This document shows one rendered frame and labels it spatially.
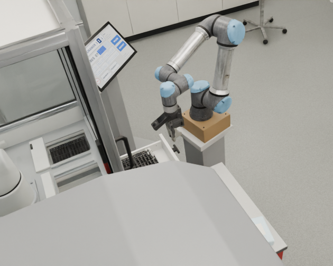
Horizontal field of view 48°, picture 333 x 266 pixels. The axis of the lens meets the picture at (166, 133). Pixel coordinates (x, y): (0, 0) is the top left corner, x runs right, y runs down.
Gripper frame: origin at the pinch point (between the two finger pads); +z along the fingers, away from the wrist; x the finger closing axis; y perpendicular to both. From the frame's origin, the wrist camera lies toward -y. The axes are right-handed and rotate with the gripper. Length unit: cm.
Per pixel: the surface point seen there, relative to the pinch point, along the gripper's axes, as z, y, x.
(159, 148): 15.8, -4.9, 11.5
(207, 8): 80, 166, 275
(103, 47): -11, -7, 98
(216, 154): 45, 34, 14
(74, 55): -92, -39, -47
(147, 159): 10.2, -15.8, 1.5
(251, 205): 24, 23, -44
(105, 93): 21, -16, 90
